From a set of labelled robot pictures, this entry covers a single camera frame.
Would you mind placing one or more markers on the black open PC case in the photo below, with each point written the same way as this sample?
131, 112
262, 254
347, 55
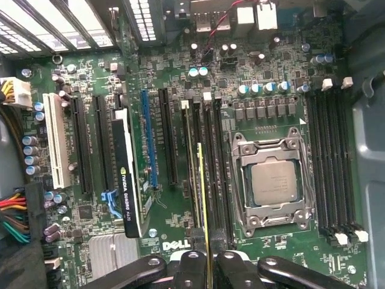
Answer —
370, 150

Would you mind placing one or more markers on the black expansion slot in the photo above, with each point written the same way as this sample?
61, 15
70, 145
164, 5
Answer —
168, 135
81, 144
103, 141

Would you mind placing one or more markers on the silver CPU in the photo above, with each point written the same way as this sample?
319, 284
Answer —
273, 183

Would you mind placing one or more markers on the blue slot retention latch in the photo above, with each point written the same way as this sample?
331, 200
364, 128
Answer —
109, 200

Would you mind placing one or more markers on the silver finned heat sink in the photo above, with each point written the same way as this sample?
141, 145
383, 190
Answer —
102, 253

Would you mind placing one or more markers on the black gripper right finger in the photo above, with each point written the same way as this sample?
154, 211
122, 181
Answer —
234, 271

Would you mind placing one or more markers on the blue expansion slot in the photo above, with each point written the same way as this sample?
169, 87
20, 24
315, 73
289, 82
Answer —
149, 135

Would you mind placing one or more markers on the green Dell motherboard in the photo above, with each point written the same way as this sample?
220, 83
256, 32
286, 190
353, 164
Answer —
180, 75

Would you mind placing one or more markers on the silver rear port block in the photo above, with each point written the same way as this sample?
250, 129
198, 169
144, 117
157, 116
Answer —
207, 22

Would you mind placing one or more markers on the green RAM stick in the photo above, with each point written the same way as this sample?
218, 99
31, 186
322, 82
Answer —
204, 210

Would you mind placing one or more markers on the white expansion slot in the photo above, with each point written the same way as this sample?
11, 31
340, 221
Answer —
55, 141

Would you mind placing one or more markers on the black main power connector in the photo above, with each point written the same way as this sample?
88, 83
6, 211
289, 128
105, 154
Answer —
36, 210

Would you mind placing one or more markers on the pale rear port block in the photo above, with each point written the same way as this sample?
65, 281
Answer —
267, 16
245, 15

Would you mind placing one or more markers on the black Nvidia graphics card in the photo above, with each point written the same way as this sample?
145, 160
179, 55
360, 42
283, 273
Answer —
129, 195

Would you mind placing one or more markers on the metal socket cover frame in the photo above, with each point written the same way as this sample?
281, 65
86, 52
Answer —
261, 155

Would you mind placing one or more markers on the thin metal locking lever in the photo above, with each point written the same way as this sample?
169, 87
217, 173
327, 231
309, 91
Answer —
311, 195

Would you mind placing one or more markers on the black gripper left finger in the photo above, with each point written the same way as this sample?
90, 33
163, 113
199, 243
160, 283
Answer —
189, 271

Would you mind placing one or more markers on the black CPU socket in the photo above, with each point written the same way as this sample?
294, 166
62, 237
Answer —
293, 135

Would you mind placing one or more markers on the white power connector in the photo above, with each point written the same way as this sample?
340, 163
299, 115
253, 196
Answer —
21, 93

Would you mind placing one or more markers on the RAM slot black clips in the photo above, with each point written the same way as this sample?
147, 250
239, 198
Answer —
222, 156
316, 156
337, 156
195, 126

